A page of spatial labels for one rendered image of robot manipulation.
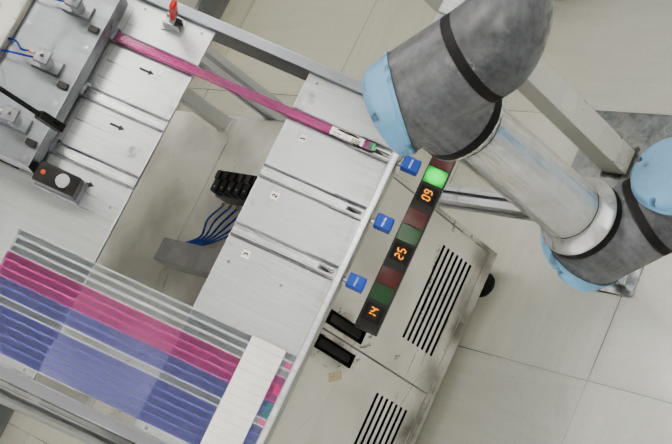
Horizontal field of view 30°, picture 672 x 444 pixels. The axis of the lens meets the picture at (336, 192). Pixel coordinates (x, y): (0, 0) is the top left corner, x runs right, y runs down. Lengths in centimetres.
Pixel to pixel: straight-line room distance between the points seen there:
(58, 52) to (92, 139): 16
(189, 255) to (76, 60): 52
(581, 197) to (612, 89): 131
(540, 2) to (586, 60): 162
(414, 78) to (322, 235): 70
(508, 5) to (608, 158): 135
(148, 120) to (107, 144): 8
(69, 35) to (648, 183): 101
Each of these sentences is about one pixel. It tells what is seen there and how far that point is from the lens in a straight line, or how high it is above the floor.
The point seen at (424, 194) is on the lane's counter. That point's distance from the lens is 210.
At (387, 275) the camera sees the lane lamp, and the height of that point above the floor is 66.
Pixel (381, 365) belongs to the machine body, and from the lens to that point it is 261.
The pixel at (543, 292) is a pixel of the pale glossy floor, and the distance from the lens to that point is 275.
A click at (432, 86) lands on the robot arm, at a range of 141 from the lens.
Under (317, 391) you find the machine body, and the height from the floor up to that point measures 38.
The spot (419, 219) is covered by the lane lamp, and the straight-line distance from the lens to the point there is 209.
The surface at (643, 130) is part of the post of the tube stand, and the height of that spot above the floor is 1.
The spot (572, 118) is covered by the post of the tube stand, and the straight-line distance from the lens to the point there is 261.
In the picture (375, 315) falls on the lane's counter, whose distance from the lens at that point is 206.
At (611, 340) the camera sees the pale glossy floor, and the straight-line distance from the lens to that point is 261.
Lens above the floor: 204
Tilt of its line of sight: 38 degrees down
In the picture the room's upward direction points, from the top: 53 degrees counter-clockwise
